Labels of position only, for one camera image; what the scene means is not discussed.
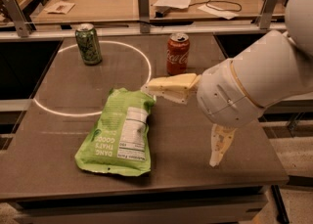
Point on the red Coca-Cola can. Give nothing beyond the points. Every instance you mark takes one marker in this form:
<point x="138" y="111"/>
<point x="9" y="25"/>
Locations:
<point x="178" y="46"/>

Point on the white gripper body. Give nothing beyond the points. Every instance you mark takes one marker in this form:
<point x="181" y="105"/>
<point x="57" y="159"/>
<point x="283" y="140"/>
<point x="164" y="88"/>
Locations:
<point x="225" y="93"/>

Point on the white paper sheet right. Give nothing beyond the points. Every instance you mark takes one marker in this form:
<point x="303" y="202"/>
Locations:
<point x="221" y="14"/>

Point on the small paper card left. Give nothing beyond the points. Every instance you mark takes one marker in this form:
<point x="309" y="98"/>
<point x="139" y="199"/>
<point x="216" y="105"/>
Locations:
<point x="60" y="8"/>

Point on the green jalapeno chip bag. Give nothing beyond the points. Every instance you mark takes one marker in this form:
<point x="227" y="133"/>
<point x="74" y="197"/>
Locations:
<point x="118" y="142"/>

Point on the right metal bracket post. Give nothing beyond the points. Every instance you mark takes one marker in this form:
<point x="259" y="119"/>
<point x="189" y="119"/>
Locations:
<point x="263" y="21"/>

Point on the left metal bracket post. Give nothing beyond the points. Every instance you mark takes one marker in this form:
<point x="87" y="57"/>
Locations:
<point x="22" y="27"/>

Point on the middle metal bracket post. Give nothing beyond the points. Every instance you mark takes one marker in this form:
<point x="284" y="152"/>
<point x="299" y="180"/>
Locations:
<point x="144" y="15"/>

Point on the metal bracket post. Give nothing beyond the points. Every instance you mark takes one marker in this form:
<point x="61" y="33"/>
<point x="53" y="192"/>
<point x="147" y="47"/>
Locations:
<point x="144" y="15"/>
<point x="263" y="21"/>
<point x="22" y="27"/>

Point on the white paper sheet centre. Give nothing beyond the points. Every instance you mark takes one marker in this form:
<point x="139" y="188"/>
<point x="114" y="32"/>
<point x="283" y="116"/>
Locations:
<point x="177" y="4"/>

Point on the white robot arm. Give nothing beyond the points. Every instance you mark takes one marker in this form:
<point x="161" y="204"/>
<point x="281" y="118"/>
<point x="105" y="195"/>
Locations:
<point x="280" y="64"/>

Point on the green soda can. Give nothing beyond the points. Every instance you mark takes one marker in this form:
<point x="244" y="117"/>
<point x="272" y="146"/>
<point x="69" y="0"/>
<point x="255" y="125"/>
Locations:
<point x="88" y="44"/>

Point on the white paper sheet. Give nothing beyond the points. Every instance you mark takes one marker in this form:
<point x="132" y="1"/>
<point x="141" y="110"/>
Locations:
<point x="177" y="4"/>
<point x="221" y="14"/>

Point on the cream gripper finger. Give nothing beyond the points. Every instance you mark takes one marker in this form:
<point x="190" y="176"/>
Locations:
<point x="176" y="88"/>
<point x="221" y="140"/>

